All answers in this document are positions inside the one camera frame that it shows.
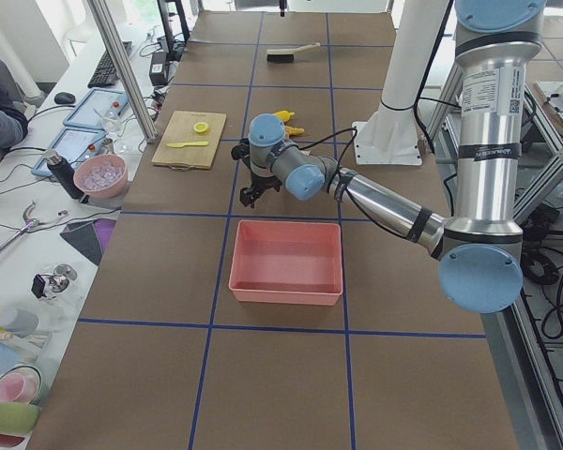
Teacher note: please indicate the black water bottle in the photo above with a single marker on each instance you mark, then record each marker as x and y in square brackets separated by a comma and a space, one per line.
[63, 172]

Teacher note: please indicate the beige hand brush black bristles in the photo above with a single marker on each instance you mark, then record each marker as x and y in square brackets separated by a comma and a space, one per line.
[287, 55]

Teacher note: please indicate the aluminium frame post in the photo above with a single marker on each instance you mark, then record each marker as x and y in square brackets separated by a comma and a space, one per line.
[114, 46]

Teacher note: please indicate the tan toy ginger root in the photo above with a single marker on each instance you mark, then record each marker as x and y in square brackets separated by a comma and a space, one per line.
[293, 131]

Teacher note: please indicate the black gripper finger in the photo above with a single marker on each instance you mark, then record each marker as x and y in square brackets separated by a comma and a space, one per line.
[258, 192]
[246, 197]

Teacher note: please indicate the metal tongs tool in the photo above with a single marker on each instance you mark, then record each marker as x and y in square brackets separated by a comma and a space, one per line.
[32, 224]

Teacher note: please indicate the black computer keyboard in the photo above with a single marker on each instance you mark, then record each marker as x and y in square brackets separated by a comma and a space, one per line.
[105, 74]

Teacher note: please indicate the bamboo cutting board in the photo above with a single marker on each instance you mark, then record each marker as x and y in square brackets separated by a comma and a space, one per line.
[179, 129]

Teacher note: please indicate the yellow toy lemon slice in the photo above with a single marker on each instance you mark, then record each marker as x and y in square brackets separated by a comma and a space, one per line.
[200, 127]

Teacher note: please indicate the yellow plastic toy knife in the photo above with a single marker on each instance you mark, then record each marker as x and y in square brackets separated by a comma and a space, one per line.
[187, 144]

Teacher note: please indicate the yellow toy corn cob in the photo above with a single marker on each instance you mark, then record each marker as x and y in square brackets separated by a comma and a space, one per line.
[284, 115]

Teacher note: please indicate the pink bowl with clear pieces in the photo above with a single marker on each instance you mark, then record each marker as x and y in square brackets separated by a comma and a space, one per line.
[102, 177]

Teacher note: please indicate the black computer mouse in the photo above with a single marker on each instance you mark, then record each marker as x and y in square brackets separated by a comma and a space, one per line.
[64, 98]

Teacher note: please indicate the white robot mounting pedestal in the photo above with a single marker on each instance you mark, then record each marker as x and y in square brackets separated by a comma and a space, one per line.
[390, 136]

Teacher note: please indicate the stack of coloured cups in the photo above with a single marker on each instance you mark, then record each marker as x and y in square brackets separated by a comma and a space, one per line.
[21, 342]

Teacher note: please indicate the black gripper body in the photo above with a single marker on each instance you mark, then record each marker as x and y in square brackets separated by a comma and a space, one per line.
[261, 177]

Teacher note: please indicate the black power adapter box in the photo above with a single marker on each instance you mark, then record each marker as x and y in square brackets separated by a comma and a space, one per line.
[159, 69]

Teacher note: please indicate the pink plastic bin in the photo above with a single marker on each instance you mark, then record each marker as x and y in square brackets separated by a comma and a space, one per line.
[287, 262]

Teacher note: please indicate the blue framed tablet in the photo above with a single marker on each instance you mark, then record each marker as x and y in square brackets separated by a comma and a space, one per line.
[95, 107]
[75, 144]

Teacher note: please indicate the grey and purple cloth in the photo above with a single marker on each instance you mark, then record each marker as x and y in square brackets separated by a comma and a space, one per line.
[90, 237]

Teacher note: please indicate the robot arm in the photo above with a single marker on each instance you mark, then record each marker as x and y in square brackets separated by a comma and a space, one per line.
[478, 246]

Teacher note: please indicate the blue framed tablet far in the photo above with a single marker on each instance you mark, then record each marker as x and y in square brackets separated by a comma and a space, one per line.
[95, 107]

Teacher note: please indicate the small shiny metal gadget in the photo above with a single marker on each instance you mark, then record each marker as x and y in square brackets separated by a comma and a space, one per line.
[48, 285]

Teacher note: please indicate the blue framed tablet near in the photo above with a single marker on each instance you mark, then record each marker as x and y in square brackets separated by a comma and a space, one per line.
[75, 144]

